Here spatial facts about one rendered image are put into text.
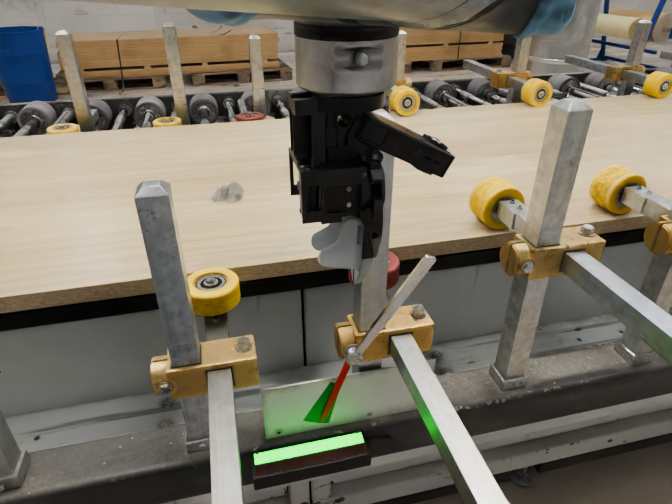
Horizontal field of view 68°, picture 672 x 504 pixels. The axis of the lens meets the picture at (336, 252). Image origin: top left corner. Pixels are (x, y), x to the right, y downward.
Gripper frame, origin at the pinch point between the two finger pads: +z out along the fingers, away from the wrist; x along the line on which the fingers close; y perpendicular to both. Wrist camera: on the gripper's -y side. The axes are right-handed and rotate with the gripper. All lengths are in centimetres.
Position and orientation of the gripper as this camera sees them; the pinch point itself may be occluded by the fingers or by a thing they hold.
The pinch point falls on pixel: (362, 271)
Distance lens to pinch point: 55.9
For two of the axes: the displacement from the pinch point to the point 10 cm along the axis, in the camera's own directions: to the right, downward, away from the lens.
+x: 2.4, 5.0, -8.4
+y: -9.7, 1.2, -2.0
